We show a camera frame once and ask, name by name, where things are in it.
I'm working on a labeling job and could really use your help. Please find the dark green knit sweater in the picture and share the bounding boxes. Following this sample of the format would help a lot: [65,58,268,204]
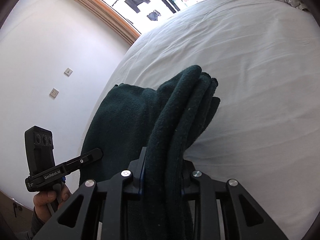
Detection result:
[79,64,221,240]

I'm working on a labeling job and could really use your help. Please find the left forearm dark sleeve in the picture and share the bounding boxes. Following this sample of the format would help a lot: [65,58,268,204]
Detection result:
[26,209,45,240]

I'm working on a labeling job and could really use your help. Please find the person's left hand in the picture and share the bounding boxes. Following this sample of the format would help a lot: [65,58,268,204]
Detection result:
[33,185,72,223]

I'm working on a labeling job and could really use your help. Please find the white bed sheet mattress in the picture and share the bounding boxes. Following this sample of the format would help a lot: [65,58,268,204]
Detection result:
[80,0,320,240]

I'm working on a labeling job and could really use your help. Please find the left beige curtain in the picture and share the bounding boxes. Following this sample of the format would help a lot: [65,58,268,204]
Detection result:
[75,0,140,45]

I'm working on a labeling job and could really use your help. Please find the beige wall socket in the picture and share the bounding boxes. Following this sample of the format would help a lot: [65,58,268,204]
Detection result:
[49,88,59,99]

